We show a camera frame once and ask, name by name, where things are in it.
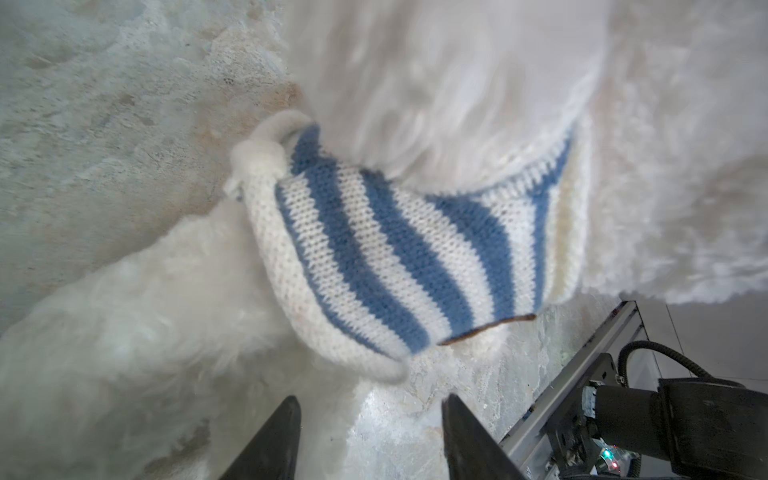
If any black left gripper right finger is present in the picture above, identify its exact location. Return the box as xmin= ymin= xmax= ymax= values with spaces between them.
xmin=441 ymin=394 xmax=525 ymax=480

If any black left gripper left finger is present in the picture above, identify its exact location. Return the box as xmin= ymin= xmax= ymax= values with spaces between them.
xmin=219 ymin=395 xmax=302 ymax=480

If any white teddy bear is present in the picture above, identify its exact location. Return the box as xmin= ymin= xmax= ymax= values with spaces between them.
xmin=1 ymin=1 xmax=767 ymax=479

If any blue white striped shirt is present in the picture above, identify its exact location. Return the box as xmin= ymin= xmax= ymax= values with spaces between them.
xmin=225 ymin=110 xmax=591 ymax=383

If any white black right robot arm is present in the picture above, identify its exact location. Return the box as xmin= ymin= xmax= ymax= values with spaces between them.
xmin=544 ymin=341 xmax=767 ymax=479

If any right green circuit board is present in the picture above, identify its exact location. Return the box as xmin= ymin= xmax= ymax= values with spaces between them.
xmin=590 ymin=439 xmax=638 ymax=477

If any black corrugated cable hose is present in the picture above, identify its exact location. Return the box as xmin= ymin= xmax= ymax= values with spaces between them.
xmin=616 ymin=340 xmax=745 ymax=391

